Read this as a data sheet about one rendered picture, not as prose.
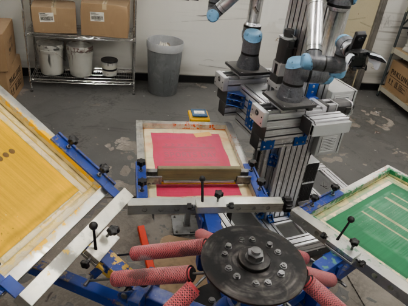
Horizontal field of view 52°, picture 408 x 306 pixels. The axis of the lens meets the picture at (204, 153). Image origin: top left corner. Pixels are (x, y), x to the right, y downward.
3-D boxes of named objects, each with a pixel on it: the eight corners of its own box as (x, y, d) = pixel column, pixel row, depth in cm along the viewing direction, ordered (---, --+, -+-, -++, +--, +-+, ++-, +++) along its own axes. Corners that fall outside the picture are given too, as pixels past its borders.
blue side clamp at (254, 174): (241, 172, 220) (243, 161, 217) (250, 172, 221) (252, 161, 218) (255, 209, 195) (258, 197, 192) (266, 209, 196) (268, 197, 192)
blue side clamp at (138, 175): (135, 172, 210) (135, 161, 206) (145, 172, 211) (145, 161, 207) (136, 210, 185) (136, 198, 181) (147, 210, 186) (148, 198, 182)
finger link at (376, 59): (388, 72, 168) (368, 66, 175) (391, 57, 165) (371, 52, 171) (383, 74, 167) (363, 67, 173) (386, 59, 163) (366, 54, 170)
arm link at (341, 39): (348, 51, 198) (353, 33, 193) (354, 59, 188) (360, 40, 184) (331, 49, 197) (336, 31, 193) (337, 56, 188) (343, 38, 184)
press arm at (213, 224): (200, 214, 180) (201, 204, 177) (214, 213, 181) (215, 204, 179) (207, 241, 166) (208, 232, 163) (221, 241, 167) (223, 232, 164)
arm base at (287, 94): (292, 91, 242) (297, 75, 236) (308, 102, 230) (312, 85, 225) (271, 93, 236) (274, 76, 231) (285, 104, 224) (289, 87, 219)
